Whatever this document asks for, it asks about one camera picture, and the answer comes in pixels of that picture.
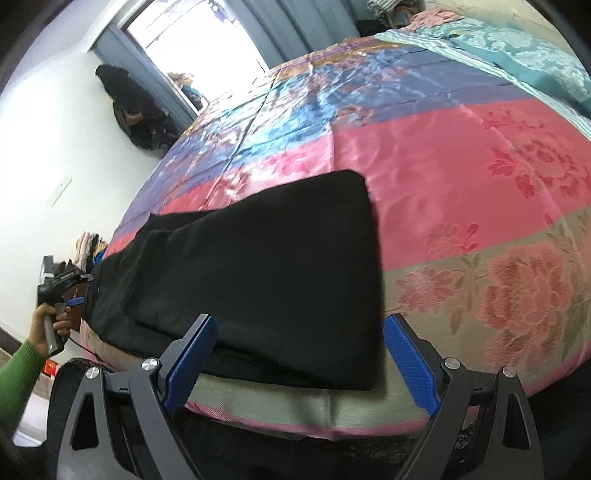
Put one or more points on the person's dark clothing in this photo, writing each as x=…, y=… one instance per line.
x=277, y=457

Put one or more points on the white wall plate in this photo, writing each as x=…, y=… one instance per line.
x=60, y=189

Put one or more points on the pile of clothes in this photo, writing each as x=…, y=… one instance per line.
x=92, y=251

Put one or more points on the large teal patterned pillow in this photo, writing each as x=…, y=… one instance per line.
x=531, y=55

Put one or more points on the hanging dark coats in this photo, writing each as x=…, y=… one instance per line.
x=134, y=110

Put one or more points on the cream padded headboard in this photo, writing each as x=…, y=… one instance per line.
x=498, y=11

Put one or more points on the person's left hand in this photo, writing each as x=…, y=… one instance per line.
x=38, y=327

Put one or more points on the floral satin bedspread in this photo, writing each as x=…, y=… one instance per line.
x=438, y=161

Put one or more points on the pink cloth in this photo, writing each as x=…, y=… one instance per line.
x=434, y=18

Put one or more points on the narrow blue curtain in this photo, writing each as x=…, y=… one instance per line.
x=138, y=60

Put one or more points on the plush toys by window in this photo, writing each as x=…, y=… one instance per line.
x=187, y=90

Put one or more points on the person's green sleeved forearm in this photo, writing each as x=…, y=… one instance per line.
x=21, y=383

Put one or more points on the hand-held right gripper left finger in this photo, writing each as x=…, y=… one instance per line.
x=194, y=360

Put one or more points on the striped bed sheet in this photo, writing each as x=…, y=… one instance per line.
x=415, y=39

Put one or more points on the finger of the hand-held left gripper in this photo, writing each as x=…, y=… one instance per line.
x=76, y=277
x=76, y=302

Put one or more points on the black pants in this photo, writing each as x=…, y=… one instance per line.
x=254, y=277

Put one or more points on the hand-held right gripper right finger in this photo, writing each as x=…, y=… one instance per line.
x=411, y=364

